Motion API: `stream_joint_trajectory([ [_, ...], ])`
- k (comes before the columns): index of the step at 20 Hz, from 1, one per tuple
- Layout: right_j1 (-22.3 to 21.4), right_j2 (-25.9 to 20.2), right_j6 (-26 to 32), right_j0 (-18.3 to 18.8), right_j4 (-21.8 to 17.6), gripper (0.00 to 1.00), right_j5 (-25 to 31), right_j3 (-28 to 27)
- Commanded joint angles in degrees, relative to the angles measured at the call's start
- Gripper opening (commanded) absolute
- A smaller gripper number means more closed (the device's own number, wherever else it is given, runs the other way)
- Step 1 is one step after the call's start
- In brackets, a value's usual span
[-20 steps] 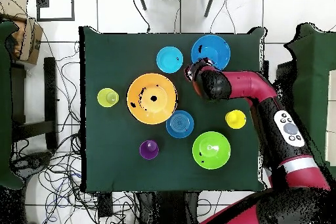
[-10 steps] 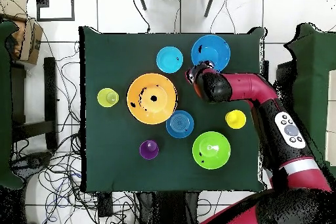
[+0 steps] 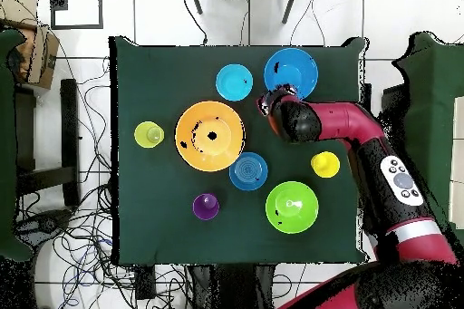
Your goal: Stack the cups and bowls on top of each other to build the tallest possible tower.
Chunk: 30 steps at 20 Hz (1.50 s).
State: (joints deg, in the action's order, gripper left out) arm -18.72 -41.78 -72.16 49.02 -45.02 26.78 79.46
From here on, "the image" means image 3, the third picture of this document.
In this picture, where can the large blue bowl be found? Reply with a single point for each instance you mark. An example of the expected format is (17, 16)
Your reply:
(293, 66)

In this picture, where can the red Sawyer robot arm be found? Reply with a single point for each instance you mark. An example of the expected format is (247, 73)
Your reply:
(340, 120)

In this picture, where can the small cyan bowl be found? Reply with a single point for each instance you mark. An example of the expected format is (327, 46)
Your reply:
(234, 82)

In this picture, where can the opaque yellow cup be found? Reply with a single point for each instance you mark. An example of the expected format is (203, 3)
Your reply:
(325, 164)

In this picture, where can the small ribbed blue bowl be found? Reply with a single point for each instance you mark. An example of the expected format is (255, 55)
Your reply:
(248, 171)

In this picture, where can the large orange bowl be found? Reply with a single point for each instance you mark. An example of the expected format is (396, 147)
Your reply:
(203, 156)

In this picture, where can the large green bowl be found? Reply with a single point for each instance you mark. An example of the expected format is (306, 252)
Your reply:
(291, 218)

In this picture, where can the dark green tablecloth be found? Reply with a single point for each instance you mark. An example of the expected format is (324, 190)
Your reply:
(163, 80)

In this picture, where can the purple cup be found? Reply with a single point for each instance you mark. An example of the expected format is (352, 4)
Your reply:
(205, 207)

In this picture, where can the green cloth covered table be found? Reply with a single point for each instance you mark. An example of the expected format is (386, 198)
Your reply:
(431, 69)
(5, 142)

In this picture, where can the translucent yellow-green cup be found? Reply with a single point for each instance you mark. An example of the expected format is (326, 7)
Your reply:
(149, 134)

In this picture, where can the white box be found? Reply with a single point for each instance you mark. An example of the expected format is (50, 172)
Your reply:
(458, 142)

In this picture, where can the black power box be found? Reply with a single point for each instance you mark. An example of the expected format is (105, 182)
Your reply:
(145, 283)

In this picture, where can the brown cardboard box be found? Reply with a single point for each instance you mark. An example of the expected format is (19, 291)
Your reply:
(43, 59)

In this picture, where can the dark grey base foot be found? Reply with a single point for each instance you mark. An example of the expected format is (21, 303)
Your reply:
(47, 224)

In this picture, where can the black camera tripod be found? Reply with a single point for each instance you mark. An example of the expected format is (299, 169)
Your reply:
(195, 1)

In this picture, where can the black square floor frame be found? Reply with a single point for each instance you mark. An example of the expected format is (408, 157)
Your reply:
(76, 26)

